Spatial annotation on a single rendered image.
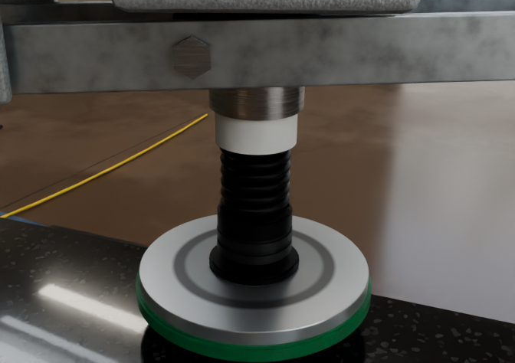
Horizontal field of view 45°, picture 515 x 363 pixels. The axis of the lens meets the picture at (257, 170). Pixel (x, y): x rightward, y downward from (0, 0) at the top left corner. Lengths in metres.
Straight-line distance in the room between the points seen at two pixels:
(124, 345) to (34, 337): 0.08
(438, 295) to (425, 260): 0.23
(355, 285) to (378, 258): 1.81
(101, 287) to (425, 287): 1.69
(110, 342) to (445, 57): 0.37
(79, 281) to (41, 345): 0.10
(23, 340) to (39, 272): 0.12
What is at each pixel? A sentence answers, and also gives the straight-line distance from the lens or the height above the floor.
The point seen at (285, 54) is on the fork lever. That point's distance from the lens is 0.45.
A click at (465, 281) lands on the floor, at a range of 2.32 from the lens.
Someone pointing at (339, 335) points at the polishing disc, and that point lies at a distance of 0.53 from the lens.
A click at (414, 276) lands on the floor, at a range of 2.30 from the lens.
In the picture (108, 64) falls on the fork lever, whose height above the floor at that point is 1.08.
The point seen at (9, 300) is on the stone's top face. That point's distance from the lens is 0.68.
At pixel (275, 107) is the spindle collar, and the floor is 1.04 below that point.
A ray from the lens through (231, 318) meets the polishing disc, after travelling 0.51.
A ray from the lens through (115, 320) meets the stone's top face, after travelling 0.62.
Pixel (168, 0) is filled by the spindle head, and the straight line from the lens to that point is 0.40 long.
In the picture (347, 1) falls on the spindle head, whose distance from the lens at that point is 0.41.
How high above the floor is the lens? 1.18
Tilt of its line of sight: 23 degrees down
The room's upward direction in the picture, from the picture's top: 1 degrees clockwise
